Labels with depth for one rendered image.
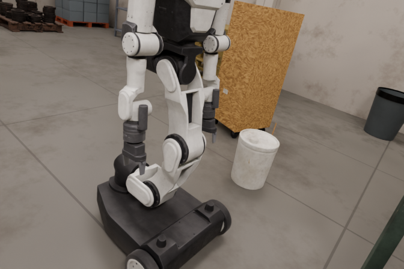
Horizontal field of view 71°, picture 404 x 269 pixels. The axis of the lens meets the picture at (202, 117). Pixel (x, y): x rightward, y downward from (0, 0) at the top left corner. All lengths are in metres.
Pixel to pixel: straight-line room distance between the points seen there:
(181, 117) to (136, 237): 0.62
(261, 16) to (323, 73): 2.57
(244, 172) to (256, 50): 1.06
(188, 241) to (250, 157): 0.84
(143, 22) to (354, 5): 4.09
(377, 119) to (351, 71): 0.97
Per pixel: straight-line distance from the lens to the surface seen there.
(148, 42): 1.03
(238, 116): 2.71
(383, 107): 4.15
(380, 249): 1.60
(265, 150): 2.02
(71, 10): 7.50
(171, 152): 1.23
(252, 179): 2.16
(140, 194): 1.51
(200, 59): 4.73
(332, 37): 4.89
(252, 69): 2.59
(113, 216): 1.56
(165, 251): 1.38
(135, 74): 1.07
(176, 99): 1.17
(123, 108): 1.10
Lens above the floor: 1.25
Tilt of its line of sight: 23 degrees down
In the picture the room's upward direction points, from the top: 12 degrees clockwise
